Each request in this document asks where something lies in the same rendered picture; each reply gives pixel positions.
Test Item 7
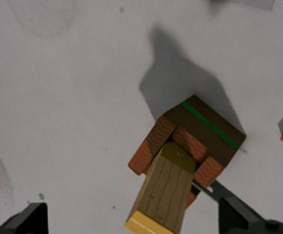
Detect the grey flat bar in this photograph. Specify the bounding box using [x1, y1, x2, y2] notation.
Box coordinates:
[222, 0, 275, 12]

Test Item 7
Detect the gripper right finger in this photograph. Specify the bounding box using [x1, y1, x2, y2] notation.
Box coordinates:
[219, 197, 283, 234]

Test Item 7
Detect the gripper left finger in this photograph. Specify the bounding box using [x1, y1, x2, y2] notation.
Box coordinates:
[0, 203, 49, 234]

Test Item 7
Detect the brown wooden block with slot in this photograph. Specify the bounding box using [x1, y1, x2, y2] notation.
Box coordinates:
[128, 95, 247, 188]

